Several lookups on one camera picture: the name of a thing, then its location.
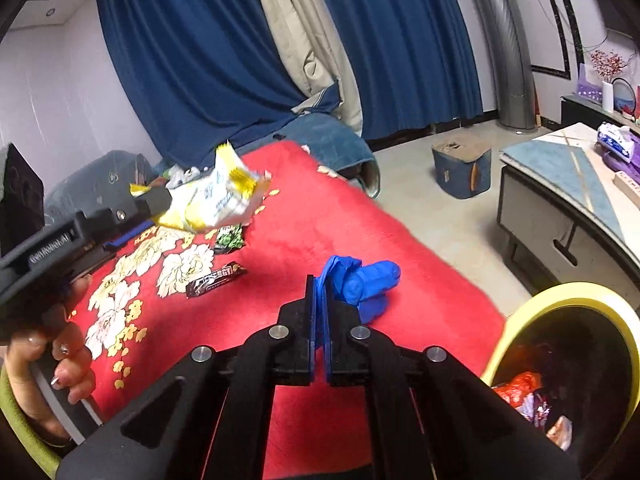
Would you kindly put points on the purple box on cabinet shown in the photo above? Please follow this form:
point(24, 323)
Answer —
point(585, 88)

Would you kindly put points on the red floral blanket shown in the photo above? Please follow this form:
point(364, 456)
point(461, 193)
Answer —
point(138, 320)

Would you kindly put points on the silver tower air conditioner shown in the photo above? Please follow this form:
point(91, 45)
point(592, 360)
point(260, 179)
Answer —
point(512, 72)

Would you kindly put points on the stuffed toys pile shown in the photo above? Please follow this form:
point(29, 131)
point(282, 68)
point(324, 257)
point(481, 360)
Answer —
point(176, 178)

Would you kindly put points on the yellow rim trash bin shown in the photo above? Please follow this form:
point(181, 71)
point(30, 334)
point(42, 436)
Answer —
point(583, 340)

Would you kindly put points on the yellow white snack bag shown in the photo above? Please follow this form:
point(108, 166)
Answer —
point(228, 196)

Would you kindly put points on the black energy bar wrapper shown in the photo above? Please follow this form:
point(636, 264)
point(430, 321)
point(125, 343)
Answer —
point(223, 276)

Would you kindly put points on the blue rubber glove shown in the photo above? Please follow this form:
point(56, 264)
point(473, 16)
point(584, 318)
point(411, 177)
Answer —
point(360, 286)

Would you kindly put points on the dark blue curtain left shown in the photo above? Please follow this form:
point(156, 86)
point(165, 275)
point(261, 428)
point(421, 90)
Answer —
point(199, 73)

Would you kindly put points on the beige curtain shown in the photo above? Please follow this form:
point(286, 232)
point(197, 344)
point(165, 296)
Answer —
point(313, 55)

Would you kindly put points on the black tv cabinet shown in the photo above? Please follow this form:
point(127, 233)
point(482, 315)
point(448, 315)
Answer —
point(576, 109)

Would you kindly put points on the blue storage stool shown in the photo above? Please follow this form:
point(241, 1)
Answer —
point(462, 165)

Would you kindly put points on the red plastic bag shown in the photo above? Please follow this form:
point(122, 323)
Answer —
point(515, 391)

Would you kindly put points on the colourful picture frame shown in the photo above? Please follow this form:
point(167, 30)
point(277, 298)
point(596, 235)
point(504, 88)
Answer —
point(626, 98)

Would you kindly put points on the green black snack wrapper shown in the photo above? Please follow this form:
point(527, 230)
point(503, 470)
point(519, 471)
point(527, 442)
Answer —
point(229, 239)

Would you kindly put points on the dark blue curtain right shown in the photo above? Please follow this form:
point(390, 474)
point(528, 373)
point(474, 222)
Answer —
point(413, 62)

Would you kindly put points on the dark blue curtain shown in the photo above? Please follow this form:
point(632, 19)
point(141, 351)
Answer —
point(413, 62)
point(199, 73)

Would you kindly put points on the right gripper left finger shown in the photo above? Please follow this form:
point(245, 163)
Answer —
point(208, 416)

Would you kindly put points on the green left sleeve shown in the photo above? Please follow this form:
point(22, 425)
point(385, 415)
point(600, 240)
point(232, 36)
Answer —
point(24, 455)

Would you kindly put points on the blue sofa cover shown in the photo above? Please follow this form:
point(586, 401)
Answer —
point(333, 144)

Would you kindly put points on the tissue pack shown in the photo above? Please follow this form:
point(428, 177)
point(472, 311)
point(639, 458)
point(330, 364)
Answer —
point(617, 140)

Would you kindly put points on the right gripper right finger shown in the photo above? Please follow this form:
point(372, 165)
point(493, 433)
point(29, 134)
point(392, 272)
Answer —
point(429, 416)

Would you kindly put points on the white vase red flowers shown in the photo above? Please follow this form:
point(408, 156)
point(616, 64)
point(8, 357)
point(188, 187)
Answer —
point(608, 66)

